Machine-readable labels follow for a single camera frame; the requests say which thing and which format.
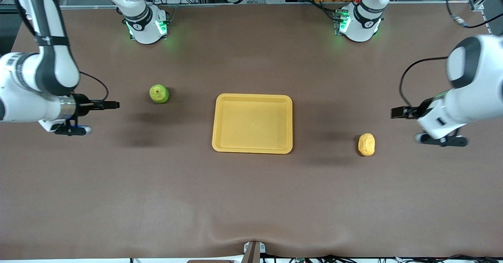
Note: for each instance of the yellow plastic tray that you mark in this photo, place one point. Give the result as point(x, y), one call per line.
point(251, 123)

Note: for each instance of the metal table clamp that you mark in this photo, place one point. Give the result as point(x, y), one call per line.
point(253, 253)

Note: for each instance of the yellow potato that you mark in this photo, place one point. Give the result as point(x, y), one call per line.
point(366, 145)

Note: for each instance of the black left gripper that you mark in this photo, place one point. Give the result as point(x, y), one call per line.
point(423, 107)

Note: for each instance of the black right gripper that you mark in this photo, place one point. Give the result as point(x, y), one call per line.
point(82, 104)

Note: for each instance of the green apple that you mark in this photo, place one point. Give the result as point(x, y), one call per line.
point(159, 94)

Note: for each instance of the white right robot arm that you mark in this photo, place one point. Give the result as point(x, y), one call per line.
point(23, 107)

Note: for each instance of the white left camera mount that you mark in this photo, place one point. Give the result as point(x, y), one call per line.
point(436, 128)

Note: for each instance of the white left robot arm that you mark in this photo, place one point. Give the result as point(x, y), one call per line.
point(359, 31)

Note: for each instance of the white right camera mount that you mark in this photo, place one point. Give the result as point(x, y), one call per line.
point(49, 125)

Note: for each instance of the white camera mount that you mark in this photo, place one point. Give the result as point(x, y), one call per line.
point(49, 125)
point(436, 128)

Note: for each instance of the brown table mat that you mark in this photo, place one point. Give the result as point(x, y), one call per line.
point(251, 200)

